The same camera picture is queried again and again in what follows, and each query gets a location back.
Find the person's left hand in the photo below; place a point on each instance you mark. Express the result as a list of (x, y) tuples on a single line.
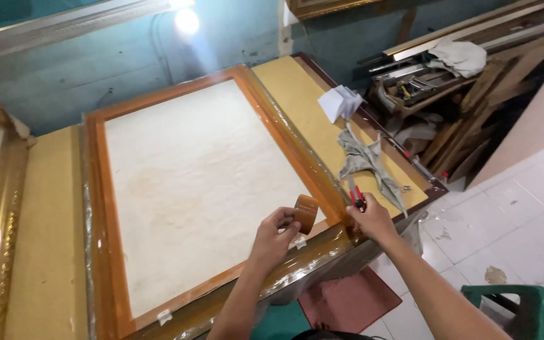
[(270, 241)]

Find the person's right hand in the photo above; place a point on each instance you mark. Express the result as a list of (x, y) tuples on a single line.
[(374, 221)]

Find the person's right fingers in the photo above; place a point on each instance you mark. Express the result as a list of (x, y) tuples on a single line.
[(360, 204)]

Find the red utility knife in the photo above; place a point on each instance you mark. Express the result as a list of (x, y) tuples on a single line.
[(356, 192)]

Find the brown packing tape roll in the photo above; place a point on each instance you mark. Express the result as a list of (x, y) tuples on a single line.
[(306, 213)]

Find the grey rag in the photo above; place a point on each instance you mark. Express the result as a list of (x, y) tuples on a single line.
[(366, 163)]

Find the red floor mat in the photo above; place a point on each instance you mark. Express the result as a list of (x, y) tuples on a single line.
[(347, 300)]

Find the folded white paper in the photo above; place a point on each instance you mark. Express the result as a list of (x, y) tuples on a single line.
[(339, 102)]

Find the yellow-brown work board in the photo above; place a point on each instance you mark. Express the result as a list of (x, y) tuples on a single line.
[(300, 108)]

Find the white cloth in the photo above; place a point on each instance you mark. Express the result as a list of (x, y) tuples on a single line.
[(458, 56)]

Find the gold framed picture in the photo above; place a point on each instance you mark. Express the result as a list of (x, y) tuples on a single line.
[(319, 6)]

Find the green plastic chair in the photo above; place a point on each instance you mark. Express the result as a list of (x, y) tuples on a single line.
[(531, 311)]

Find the bright lamp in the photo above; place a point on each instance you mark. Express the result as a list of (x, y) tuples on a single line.
[(186, 20)]

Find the heap of wooden frame mouldings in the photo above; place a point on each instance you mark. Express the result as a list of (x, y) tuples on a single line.
[(465, 99)]

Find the wooden picture frame with backing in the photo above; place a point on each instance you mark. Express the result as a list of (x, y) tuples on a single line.
[(191, 189)]

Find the silver frame moulding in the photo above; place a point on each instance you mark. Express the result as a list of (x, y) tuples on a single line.
[(64, 23)]

